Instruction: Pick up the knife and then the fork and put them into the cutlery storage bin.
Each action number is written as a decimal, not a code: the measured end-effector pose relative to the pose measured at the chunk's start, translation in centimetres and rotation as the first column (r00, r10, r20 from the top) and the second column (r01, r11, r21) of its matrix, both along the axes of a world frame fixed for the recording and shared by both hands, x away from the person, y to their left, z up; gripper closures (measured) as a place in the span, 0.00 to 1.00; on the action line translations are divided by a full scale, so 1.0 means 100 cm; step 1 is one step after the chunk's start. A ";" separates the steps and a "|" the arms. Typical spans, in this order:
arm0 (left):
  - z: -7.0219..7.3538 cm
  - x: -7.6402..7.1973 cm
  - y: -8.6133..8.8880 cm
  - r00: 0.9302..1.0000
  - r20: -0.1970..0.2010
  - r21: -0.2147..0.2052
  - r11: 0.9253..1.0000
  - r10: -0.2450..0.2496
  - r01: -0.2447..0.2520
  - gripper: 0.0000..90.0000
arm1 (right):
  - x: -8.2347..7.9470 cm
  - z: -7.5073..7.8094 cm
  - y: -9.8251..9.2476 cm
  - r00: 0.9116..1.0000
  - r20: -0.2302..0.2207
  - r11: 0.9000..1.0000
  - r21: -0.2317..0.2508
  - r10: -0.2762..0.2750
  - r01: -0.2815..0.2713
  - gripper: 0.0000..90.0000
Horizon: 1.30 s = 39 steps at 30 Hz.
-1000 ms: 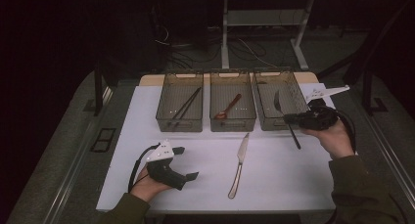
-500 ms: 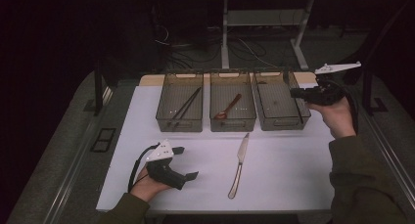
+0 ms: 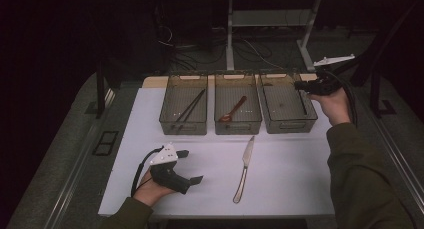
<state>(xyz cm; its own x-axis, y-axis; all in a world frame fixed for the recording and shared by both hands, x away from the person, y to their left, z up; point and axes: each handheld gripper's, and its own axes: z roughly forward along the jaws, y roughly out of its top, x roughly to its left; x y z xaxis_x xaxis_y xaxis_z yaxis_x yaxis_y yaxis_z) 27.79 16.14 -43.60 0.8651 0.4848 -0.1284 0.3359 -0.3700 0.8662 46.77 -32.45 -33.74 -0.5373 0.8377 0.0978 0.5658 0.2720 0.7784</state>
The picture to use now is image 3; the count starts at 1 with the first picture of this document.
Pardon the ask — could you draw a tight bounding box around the person's left hand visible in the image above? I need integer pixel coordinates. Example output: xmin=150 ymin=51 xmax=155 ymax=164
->
xmin=133 ymin=170 xmax=174 ymax=208

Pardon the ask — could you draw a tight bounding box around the white metal desk frame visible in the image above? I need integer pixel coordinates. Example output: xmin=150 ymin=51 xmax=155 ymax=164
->
xmin=225 ymin=0 xmax=323 ymax=73

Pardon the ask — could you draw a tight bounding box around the steel table knife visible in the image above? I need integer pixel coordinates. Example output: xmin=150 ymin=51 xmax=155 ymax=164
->
xmin=232 ymin=135 xmax=256 ymax=204

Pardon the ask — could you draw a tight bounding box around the smoky clear plastic bin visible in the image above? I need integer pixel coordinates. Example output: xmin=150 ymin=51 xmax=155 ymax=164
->
xmin=257 ymin=68 xmax=319 ymax=135
xmin=214 ymin=70 xmax=263 ymax=136
xmin=159 ymin=71 xmax=209 ymax=136

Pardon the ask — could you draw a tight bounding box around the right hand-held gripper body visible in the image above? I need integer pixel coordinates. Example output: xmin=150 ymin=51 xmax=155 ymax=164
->
xmin=308 ymin=53 xmax=356 ymax=97

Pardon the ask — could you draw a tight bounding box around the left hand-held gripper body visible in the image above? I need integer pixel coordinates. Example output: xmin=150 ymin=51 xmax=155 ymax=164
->
xmin=148 ymin=142 xmax=192 ymax=195

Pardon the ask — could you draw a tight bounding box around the steel fork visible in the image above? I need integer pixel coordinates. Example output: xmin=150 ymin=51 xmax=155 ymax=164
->
xmin=298 ymin=90 xmax=309 ymax=116

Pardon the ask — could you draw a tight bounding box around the hand-held gripper cable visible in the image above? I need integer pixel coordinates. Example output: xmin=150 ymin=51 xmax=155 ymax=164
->
xmin=130 ymin=146 xmax=164 ymax=197
xmin=328 ymin=69 xmax=360 ymax=128

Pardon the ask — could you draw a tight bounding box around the person's right hand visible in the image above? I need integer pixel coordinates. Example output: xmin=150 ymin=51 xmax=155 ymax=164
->
xmin=307 ymin=87 xmax=353 ymax=127

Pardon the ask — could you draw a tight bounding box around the brown wooden spoon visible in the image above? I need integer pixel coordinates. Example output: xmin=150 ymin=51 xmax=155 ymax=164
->
xmin=218 ymin=95 xmax=248 ymax=123

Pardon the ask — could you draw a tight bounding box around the tangle of floor cables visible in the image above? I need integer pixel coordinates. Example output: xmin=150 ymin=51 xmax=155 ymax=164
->
xmin=156 ymin=22 xmax=284 ymax=72

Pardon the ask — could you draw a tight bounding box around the left hand-held gripper cable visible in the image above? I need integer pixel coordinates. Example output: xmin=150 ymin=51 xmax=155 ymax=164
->
xmin=130 ymin=146 xmax=164 ymax=197

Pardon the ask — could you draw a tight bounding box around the right hand-held gripper cable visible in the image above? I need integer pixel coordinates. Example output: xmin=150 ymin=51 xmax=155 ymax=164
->
xmin=328 ymin=69 xmax=360 ymax=128

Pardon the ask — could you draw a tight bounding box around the black chopstick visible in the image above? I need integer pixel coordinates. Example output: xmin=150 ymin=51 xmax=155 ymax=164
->
xmin=171 ymin=88 xmax=206 ymax=127
xmin=178 ymin=89 xmax=207 ymax=128

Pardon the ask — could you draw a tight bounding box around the black metal stand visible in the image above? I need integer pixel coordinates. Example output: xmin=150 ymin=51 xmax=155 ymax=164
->
xmin=369 ymin=68 xmax=398 ymax=118
xmin=95 ymin=62 xmax=116 ymax=119

